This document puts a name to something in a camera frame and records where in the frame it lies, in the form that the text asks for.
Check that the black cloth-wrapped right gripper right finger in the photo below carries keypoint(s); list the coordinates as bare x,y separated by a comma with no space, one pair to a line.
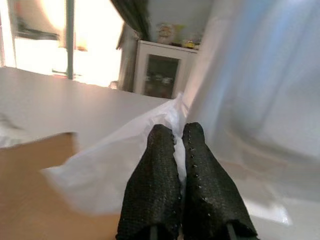
210,185

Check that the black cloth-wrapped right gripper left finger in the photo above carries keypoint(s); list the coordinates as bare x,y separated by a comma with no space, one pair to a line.
152,180

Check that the white plastic trash bag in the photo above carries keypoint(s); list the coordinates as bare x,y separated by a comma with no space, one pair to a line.
105,175

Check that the white glossy rubbish bin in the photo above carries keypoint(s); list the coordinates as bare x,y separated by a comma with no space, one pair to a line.
257,100

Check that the white cabinet with glass door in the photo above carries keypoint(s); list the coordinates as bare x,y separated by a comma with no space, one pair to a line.
160,71

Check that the colourful toys on cabinet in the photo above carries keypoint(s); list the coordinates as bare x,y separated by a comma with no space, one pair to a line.
175,35

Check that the green metal pole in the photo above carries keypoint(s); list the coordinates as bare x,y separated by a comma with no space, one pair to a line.
70,37

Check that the dark green curtain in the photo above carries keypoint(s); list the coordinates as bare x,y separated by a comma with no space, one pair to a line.
135,15

